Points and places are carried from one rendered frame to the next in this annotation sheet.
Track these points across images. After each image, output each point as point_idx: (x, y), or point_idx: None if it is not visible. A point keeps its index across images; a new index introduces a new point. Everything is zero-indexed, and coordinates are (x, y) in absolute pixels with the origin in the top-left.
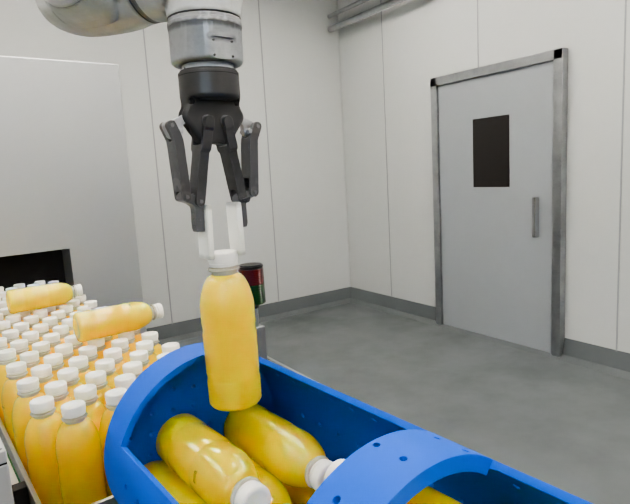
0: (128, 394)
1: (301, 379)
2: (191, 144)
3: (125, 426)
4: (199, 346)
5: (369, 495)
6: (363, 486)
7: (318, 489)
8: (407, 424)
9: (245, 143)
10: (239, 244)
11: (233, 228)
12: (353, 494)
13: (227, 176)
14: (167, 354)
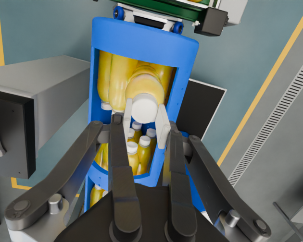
0: (100, 27)
1: (166, 110)
2: (112, 175)
3: (93, 43)
4: (150, 42)
5: (104, 185)
6: (105, 183)
7: (100, 172)
8: (152, 165)
9: (213, 203)
10: (155, 125)
11: (158, 124)
12: (102, 181)
13: (168, 152)
14: (130, 27)
